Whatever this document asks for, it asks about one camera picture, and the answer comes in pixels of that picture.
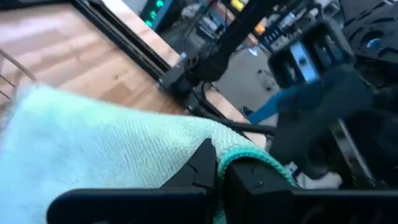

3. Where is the wire mesh basket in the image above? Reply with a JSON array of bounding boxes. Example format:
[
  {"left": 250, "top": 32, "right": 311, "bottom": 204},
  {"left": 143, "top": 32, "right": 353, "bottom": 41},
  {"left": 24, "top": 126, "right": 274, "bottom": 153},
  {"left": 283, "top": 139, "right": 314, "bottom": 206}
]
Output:
[{"left": 0, "top": 48, "right": 39, "bottom": 102}]

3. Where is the dark device with green lights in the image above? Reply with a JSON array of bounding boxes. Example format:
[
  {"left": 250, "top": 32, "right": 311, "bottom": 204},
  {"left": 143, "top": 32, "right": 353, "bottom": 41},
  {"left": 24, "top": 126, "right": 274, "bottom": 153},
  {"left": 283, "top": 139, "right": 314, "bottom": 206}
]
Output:
[{"left": 139, "top": 0, "right": 175, "bottom": 32}]

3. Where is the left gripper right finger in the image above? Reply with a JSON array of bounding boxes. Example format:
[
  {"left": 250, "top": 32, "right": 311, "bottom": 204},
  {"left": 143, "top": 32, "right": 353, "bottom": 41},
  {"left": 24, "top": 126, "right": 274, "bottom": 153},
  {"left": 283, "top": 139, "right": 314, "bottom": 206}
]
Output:
[{"left": 223, "top": 157, "right": 398, "bottom": 224}]

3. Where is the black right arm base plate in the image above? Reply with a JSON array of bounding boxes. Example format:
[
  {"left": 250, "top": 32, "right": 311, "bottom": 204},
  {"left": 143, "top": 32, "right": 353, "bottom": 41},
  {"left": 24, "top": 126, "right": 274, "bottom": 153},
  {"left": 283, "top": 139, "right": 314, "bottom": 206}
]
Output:
[{"left": 160, "top": 55, "right": 206, "bottom": 106}]

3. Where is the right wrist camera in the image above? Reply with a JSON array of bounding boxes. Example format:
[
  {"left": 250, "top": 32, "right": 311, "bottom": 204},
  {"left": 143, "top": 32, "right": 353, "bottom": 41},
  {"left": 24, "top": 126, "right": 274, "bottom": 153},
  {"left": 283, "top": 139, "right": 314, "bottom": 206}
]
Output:
[{"left": 267, "top": 18, "right": 357, "bottom": 90}]

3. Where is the blue-grey metal stand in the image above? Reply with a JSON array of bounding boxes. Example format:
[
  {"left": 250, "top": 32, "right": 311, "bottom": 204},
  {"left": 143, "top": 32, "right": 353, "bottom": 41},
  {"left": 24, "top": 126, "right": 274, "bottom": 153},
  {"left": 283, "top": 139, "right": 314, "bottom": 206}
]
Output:
[{"left": 248, "top": 86, "right": 299, "bottom": 125}]

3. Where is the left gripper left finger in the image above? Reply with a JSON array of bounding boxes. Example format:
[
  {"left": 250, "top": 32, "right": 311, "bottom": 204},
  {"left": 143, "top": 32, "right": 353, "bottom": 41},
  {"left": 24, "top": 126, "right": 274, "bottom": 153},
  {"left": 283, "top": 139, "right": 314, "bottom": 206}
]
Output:
[{"left": 46, "top": 138, "right": 218, "bottom": 224}]

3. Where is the pale green microfiber towel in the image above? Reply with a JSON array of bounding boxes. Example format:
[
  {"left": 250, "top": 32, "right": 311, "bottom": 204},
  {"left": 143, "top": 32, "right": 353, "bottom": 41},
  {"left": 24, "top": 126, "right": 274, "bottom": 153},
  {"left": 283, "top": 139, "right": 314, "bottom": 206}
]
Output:
[{"left": 0, "top": 83, "right": 298, "bottom": 224}]

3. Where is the black aluminium table frame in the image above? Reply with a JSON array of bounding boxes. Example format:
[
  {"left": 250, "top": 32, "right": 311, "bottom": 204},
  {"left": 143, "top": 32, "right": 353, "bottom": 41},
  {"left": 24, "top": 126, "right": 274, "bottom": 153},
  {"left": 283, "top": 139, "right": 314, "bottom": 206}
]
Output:
[{"left": 71, "top": 0, "right": 277, "bottom": 138}]

